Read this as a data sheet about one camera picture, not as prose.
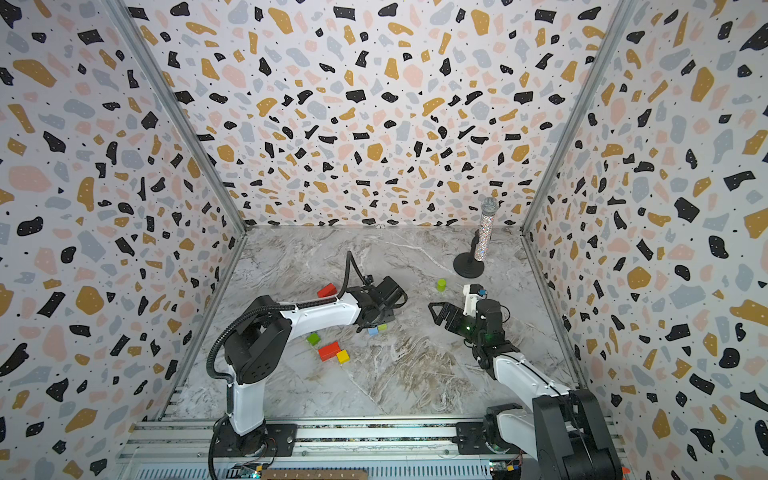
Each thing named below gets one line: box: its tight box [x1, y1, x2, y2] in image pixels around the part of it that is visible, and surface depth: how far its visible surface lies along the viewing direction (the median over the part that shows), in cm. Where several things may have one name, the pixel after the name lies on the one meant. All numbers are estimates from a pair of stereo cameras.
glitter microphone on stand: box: [453, 196, 499, 279], surface depth 95 cm
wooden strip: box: [262, 469, 369, 480], surface depth 69 cm
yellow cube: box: [336, 349, 351, 365], surface depth 89 cm
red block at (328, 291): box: [317, 283, 337, 298], surface depth 104 cm
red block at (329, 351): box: [318, 341, 341, 361], surface depth 89 cm
